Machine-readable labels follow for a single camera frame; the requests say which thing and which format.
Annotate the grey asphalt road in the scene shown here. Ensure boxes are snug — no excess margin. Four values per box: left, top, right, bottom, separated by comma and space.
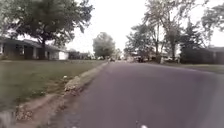
49, 60, 224, 128

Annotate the row of trees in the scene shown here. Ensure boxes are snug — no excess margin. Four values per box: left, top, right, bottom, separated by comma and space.
123, 0, 224, 64

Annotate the large tree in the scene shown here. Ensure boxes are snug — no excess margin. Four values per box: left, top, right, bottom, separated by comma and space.
0, 0, 94, 60

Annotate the green grass lawn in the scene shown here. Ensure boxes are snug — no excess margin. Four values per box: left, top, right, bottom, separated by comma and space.
0, 59, 106, 111

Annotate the concrete kerb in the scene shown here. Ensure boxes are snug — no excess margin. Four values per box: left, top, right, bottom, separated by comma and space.
0, 61, 109, 128

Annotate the low house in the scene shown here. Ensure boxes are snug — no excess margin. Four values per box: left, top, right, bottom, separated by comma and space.
0, 36, 69, 62

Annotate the grass strip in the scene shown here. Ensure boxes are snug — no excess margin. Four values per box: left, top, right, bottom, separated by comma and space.
146, 61, 224, 75

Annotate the building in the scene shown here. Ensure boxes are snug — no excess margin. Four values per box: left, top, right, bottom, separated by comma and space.
181, 46, 224, 65

